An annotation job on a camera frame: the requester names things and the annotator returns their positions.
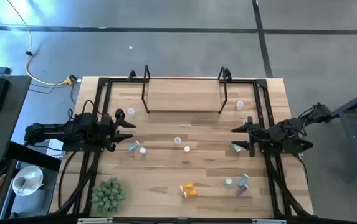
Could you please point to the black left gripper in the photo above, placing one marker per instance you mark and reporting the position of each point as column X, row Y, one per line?
column 105, row 132

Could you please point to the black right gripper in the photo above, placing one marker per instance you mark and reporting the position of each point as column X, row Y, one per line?
column 261, row 137

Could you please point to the teal pill bottle white cap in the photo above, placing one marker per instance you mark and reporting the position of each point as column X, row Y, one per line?
column 142, row 151
column 133, row 146

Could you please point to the white bottle green label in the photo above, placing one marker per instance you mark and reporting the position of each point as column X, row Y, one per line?
column 177, row 140
column 131, row 111
column 240, row 104

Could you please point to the pale blue bottle white cap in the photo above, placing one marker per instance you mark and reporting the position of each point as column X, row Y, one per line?
column 228, row 181

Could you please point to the red pill bottle white cap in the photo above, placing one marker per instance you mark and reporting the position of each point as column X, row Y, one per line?
column 242, row 189

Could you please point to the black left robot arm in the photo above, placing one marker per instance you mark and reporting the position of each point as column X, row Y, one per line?
column 56, row 130

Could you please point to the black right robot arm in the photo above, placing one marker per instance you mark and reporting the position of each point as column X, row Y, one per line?
column 290, row 130

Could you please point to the wooden shelf black metal legs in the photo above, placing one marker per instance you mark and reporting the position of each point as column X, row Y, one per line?
column 184, row 102

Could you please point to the green teal pill bottle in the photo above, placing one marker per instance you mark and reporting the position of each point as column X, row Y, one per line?
column 237, row 148

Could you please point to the blue pill bottle white cap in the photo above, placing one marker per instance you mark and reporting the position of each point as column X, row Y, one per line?
column 243, row 180

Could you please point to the green artificial succulent plant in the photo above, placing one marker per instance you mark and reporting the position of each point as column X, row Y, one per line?
column 108, row 196

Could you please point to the white box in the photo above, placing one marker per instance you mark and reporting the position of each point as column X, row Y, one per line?
column 55, row 149

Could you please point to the yellow black plug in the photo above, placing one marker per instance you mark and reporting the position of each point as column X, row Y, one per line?
column 69, row 81

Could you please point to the silver metal bar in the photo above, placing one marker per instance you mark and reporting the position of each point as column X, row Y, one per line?
column 268, row 221
column 94, row 221

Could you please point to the dark grey desk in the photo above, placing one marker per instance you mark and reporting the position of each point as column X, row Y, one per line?
column 13, row 130

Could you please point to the white coffee cup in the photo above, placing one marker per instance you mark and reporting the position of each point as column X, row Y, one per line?
column 20, row 184

